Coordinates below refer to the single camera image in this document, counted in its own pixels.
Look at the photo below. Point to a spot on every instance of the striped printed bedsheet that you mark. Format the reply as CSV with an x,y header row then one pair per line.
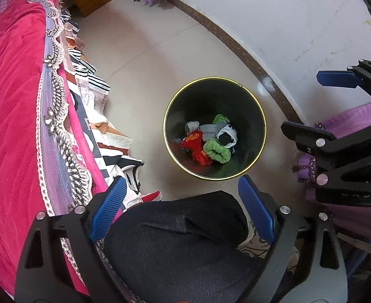
x,y
91,110

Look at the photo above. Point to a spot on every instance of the purple beaded cloth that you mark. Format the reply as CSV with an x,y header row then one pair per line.
x,y
346,123

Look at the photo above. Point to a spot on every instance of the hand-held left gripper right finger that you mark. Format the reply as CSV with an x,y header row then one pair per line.
x,y
256,208

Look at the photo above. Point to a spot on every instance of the grey sock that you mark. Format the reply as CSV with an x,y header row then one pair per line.
x,y
204,131

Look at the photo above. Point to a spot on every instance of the white brown patterned cloth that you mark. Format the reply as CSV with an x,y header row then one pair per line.
x,y
261,246

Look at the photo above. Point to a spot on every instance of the black bin with gold rim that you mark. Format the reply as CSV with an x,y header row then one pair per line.
x,y
236,101

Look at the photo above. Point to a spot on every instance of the red velvet blanket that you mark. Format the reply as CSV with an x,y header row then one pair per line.
x,y
8,116

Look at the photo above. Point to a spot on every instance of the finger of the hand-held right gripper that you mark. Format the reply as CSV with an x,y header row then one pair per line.
x,y
308,137
337,79

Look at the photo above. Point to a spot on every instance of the lilac bed sheet lace trim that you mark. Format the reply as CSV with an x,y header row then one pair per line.
x,y
56,101

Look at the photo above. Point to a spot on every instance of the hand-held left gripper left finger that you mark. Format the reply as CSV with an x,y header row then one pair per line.
x,y
108,208

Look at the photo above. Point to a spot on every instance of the person's leg in dark jeans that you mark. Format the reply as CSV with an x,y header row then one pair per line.
x,y
179,246

